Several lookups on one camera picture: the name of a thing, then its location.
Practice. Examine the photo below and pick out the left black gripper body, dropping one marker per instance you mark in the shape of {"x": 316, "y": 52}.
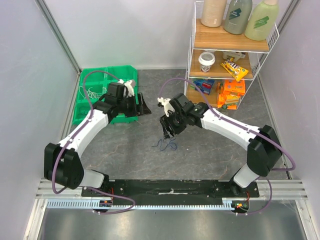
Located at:
{"x": 132, "y": 109}

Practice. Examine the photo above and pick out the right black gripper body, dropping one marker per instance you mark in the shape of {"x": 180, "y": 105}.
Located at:
{"x": 169, "y": 121}

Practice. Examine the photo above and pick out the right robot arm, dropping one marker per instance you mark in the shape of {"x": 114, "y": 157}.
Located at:
{"x": 261, "y": 144}

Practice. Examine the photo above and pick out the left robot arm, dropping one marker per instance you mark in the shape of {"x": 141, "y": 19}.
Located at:
{"x": 62, "y": 161}

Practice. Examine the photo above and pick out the green compartment bin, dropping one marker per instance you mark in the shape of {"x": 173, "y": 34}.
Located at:
{"x": 95, "y": 82}

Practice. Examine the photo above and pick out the blue snack box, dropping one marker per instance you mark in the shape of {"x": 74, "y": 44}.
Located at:
{"x": 204, "y": 84}

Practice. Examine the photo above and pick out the orange snack boxes stack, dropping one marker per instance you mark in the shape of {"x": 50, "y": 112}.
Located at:
{"x": 229, "y": 93}

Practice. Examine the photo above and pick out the white paper coffee cup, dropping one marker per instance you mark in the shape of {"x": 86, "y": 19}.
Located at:
{"x": 206, "y": 60}

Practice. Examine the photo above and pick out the yellow candy bag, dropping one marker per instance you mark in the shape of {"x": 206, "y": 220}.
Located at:
{"x": 236, "y": 71}

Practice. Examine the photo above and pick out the white cup carton pack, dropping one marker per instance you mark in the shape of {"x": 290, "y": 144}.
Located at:
{"x": 235, "y": 55}

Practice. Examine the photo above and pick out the beige lotion bottle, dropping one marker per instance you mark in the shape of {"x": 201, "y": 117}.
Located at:
{"x": 213, "y": 12}

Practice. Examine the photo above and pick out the grey shampoo bottle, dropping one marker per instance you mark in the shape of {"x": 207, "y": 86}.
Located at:
{"x": 237, "y": 16}

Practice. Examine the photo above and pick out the light green shampoo bottle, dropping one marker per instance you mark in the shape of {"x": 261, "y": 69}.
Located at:
{"x": 262, "y": 20}

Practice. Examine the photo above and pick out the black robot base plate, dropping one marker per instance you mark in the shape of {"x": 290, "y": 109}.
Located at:
{"x": 212, "y": 187}

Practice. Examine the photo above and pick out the white wire wooden shelf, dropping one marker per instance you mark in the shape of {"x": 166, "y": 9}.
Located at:
{"x": 219, "y": 41}

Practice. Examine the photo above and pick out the grey slotted cable duct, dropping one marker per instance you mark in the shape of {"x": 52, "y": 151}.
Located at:
{"x": 227, "y": 205}

